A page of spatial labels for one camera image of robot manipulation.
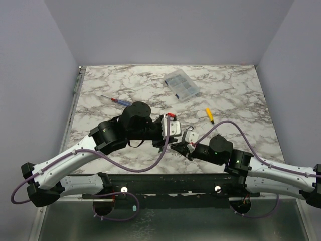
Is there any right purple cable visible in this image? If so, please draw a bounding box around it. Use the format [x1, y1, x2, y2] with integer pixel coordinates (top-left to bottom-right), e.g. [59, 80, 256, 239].
[190, 120, 321, 178]

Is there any aluminium frame rail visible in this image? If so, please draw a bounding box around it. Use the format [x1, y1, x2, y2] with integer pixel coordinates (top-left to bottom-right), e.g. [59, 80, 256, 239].
[59, 66, 87, 153]

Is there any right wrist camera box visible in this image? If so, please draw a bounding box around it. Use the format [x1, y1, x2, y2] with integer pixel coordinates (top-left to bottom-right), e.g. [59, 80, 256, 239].
[182, 130, 199, 152]

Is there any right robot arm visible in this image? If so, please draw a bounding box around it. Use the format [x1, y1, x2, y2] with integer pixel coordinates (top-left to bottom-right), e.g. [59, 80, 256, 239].
[171, 134, 320, 208]

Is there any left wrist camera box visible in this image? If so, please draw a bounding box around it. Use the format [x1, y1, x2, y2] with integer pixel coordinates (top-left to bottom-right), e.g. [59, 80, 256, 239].
[161, 113, 182, 140]

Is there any clear plastic screw box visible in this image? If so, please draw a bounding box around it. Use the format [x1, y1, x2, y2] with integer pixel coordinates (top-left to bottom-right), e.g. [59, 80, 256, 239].
[164, 69, 200, 102]

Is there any yellow screwdriver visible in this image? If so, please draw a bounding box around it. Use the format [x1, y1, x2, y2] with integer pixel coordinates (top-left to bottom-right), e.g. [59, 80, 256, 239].
[205, 108, 215, 126]

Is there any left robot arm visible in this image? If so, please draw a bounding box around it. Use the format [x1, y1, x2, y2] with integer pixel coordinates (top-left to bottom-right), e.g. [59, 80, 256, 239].
[21, 102, 182, 207]

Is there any purple cable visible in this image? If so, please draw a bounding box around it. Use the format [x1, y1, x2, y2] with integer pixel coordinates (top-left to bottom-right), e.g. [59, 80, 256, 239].
[190, 120, 321, 178]
[10, 113, 176, 205]

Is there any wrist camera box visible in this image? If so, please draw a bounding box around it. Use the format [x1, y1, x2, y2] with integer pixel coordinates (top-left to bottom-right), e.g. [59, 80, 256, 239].
[182, 130, 199, 152]
[161, 113, 182, 140]

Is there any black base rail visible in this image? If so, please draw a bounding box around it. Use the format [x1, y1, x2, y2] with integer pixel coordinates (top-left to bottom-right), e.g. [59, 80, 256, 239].
[82, 171, 261, 209]

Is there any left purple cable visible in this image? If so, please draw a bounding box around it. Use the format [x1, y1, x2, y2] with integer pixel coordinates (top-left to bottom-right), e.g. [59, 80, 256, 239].
[10, 113, 176, 205]

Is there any blue red screwdriver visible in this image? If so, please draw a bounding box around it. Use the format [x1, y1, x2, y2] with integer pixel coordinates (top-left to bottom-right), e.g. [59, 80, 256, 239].
[101, 94, 131, 107]

